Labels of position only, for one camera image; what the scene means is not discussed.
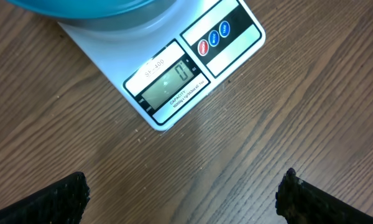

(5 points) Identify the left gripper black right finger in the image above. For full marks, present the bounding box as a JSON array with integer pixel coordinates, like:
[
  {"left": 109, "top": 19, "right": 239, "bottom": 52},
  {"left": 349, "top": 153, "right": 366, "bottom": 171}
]
[{"left": 275, "top": 168, "right": 373, "bottom": 224}]

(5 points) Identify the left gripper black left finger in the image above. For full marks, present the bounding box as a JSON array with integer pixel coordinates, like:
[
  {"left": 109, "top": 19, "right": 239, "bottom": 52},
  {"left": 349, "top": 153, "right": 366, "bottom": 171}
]
[{"left": 0, "top": 172, "right": 90, "bottom": 224}]

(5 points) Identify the white digital kitchen scale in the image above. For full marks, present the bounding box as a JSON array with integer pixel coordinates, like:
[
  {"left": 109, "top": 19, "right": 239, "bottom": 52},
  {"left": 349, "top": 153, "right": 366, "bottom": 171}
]
[{"left": 62, "top": 0, "right": 266, "bottom": 131}]

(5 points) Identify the blue metal bowl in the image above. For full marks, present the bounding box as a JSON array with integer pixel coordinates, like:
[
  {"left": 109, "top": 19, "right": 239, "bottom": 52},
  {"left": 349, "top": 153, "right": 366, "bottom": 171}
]
[{"left": 8, "top": 0, "right": 176, "bottom": 31}]

